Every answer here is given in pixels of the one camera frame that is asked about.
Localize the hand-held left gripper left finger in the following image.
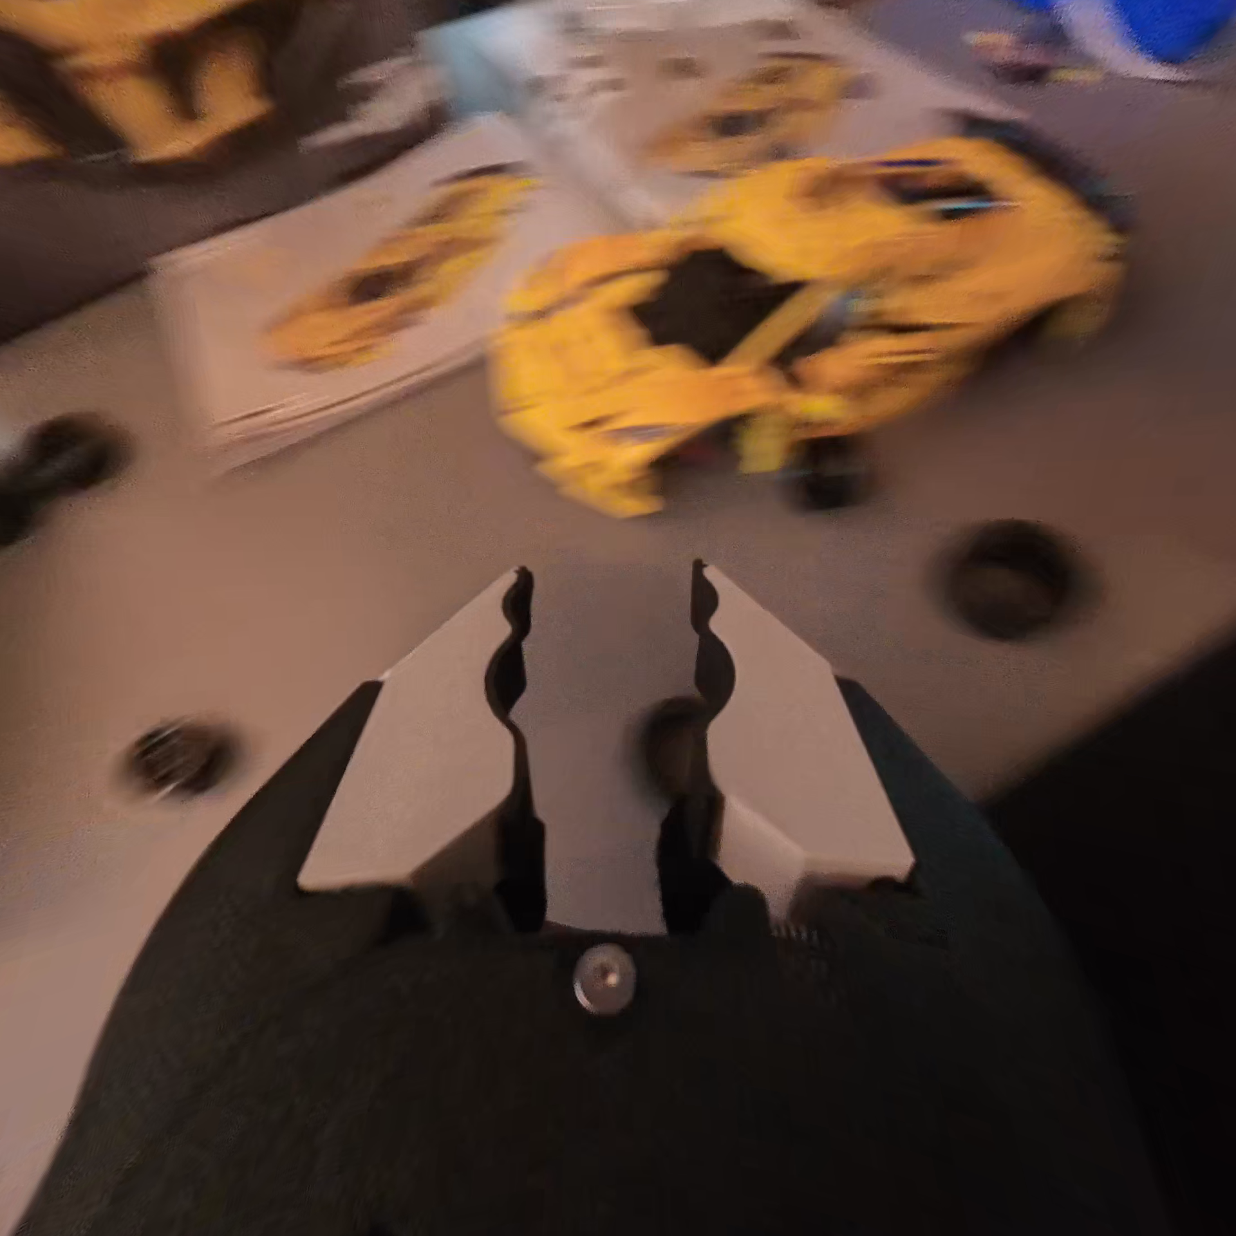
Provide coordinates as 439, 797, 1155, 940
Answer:
296, 564, 546, 932

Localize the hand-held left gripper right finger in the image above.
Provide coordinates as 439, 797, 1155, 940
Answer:
658, 558, 916, 932

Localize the yellow toy brick car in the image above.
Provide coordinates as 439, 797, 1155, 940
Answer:
486, 115, 1131, 517

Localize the grey desk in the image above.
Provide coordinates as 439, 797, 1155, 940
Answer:
0, 58, 1236, 1236

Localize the black ridged toy part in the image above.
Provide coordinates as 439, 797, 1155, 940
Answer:
780, 436, 878, 514
119, 716, 240, 804

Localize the large car print booklet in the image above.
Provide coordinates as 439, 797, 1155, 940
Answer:
148, 125, 541, 474

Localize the toy car set box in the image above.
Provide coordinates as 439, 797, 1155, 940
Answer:
0, 0, 455, 343

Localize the cluster of small loose bricks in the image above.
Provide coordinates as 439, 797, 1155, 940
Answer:
965, 28, 1101, 84

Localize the blue plastic bin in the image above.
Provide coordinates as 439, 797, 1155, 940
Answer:
1012, 0, 1236, 79

